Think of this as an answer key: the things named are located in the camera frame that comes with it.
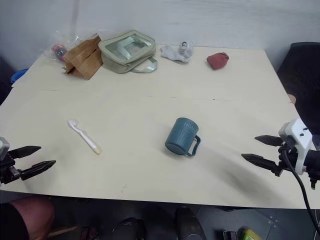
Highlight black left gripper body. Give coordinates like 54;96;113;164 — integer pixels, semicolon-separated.
0;150;23;185

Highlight white toothbrush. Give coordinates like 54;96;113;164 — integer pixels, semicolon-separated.
67;119;102;156

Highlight red and black small object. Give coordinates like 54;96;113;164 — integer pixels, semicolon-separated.
51;44;68;61

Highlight teal plastic mug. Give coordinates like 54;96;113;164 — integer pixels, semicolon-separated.
164;117;202;158

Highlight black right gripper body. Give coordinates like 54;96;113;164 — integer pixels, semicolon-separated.
276;141;300;172

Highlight green clear-top toiletry bag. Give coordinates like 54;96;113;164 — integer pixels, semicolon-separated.
97;30;159;75

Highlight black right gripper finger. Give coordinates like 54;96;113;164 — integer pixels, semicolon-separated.
241;153;285;178
254;134;284;148

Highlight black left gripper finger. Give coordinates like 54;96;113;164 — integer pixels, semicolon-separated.
19;160;57;182
8;145;42;159

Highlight brown paper bag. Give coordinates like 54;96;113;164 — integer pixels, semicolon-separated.
64;34;104;81

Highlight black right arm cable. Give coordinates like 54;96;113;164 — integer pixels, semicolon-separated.
279;139;320;235

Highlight dark red cloth pouch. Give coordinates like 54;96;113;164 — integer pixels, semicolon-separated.
206;51;230;71

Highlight clear plastic bag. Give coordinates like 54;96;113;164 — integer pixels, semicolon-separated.
44;28;101;66

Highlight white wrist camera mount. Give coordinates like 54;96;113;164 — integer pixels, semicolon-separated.
278;118;314;176
0;136;11;156

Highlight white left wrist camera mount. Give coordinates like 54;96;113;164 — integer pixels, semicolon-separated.
0;136;11;156

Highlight grey crumpled sock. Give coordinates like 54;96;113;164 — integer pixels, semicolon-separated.
160;40;196;65

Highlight reddish-brown rounded shape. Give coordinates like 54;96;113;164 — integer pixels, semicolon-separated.
0;196;56;240

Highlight yellow-green object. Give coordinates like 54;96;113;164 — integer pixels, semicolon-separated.
236;225;264;240

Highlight blue ribbed round object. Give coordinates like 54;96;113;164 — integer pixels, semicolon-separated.
9;68;29;85

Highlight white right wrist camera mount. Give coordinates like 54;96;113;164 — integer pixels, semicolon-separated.
278;118;314;176

